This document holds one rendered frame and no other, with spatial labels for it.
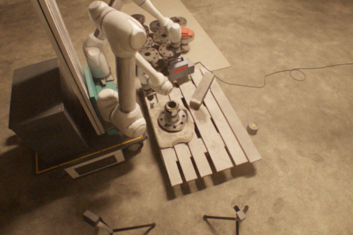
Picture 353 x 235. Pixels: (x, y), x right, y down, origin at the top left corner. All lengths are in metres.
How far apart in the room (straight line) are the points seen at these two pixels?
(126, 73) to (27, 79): 0.89
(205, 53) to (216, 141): 1.41
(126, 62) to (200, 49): 2.10
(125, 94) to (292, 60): 2.56
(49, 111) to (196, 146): 1.18
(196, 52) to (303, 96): 1.44
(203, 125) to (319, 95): 1.52
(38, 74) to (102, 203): 1.13
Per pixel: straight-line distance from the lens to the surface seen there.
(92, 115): 1.72
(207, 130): 2.06
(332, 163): 2.52
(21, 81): 1.83
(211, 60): 2.93
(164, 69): 2.21
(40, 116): 1.51
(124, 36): 0.97
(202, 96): 2.19
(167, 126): 2.01
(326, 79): 3.29
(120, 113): 1.32
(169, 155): 1.93
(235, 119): 2.16
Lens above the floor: 1.88
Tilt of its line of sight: 51 degrees down
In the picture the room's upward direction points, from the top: straight up
